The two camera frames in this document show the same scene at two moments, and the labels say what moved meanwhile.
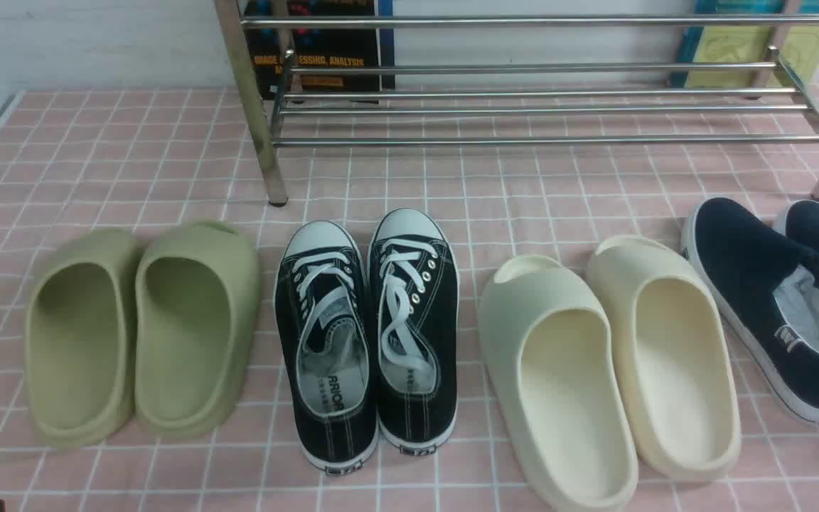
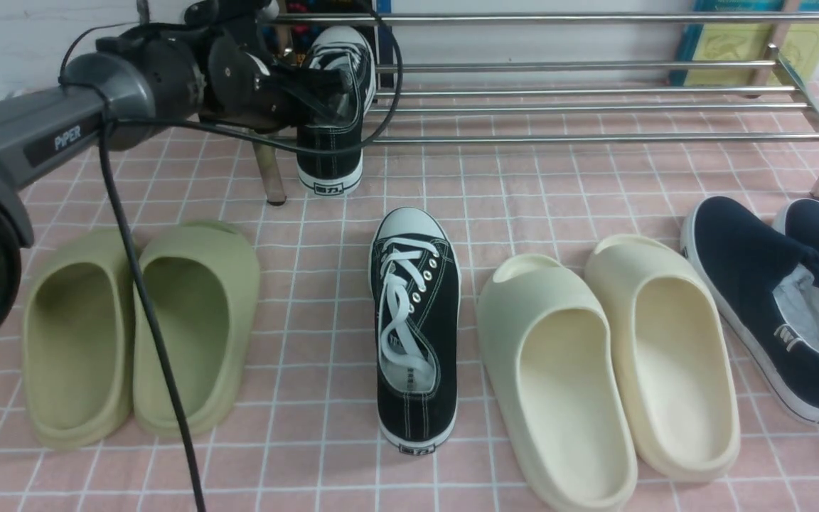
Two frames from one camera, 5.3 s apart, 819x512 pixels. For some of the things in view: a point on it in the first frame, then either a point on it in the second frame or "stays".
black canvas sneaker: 414,299 stays
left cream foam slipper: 559,386 stays
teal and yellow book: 751,44 stays
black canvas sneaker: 322,308 → 347,48
